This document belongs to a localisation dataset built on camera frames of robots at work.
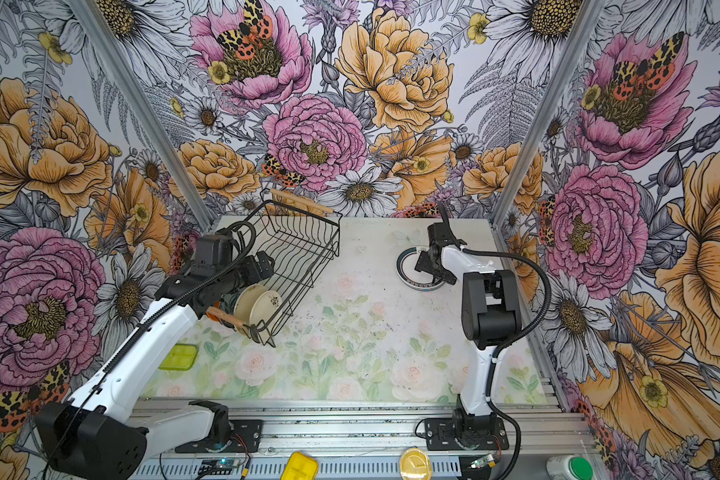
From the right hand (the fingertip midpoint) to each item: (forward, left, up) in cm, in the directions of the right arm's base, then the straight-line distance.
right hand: (433, 277), depth 100 cm
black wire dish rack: (+20, +45, -1) cm, 49 cm away
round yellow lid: (-50, +12, -3) cm, 52 cm away
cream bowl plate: (-14, +51, +7) cm, 53 cm away
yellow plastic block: (-50, +38, -3) cm, 63 cm away
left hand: (-11, +50, +18) cm, 54 cm away
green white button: (-52, -19, +5) cm, 56 cm away
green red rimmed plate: (+6, +8, 0) cm, 10 cm away
